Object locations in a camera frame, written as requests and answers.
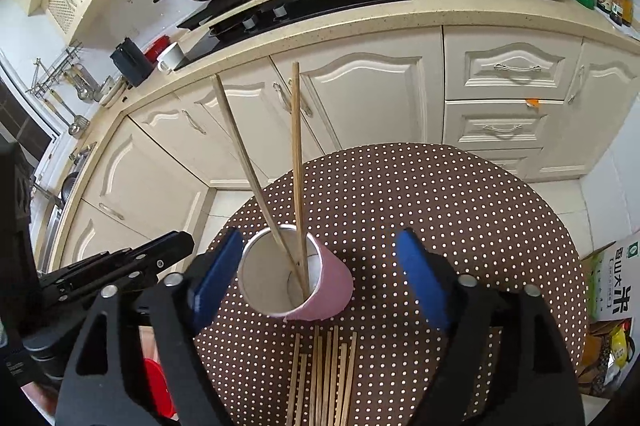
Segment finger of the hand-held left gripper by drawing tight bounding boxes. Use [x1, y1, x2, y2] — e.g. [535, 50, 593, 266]
[40, 243, 156, 287]
[45, 231, 195, 307]

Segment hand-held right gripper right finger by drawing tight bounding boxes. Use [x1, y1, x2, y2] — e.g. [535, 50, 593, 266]
[395, 228, 586, 426]

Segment yellow snack bags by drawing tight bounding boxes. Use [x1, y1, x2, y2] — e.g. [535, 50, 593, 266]
[575, 318, 636, 402]

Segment window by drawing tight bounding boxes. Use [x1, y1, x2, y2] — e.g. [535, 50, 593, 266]
[0, 76, 56, 147]

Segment stack of bowls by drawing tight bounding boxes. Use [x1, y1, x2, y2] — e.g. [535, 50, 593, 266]
[97, 76, 128, 107]

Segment hanging metal ladle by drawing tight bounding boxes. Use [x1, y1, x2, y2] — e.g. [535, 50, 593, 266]
[62, 66, 103, 104]

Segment hanging metal spatula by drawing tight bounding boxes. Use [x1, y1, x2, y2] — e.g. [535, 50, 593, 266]
[42, 88, 91, 137]

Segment printed cardboard box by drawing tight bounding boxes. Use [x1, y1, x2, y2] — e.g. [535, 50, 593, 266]
[580, 231, 640, 322]

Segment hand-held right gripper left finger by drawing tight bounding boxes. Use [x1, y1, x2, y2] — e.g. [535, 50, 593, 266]
[55, 228, 246, 426]

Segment beige stone countertop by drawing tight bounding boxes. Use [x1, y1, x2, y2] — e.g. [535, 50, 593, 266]
[47, 0, 640, 257]

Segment black kettle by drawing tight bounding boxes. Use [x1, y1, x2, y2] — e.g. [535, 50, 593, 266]
[110, 36, 153, 87]

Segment brown dotted tablecloth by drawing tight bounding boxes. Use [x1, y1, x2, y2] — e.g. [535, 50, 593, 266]
[192, 143, 586, 426]

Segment black glass hob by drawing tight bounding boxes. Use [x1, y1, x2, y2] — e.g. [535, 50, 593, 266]
[172, 0, 413, 71]

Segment pink cup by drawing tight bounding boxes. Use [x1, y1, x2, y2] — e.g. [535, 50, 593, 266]
[236, 224, 353, 323]

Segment metal wall rack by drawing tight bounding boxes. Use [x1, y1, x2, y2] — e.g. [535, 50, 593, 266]
[25, 46, 101, 99]

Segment red container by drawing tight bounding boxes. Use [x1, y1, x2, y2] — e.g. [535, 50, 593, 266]
[144, 34, 171, 64]

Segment red stool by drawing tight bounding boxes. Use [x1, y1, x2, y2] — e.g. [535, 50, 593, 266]
[142, 356, 178, 419]

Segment white mug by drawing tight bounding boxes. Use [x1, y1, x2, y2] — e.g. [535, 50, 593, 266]
[157, 42, 187, 72]

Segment steel sink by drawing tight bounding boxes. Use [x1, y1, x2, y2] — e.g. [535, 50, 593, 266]
[35, 141, 98, 271]

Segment group of wooden chopsticks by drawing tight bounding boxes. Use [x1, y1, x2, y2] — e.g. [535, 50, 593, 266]
[285, 325, 359, 426]

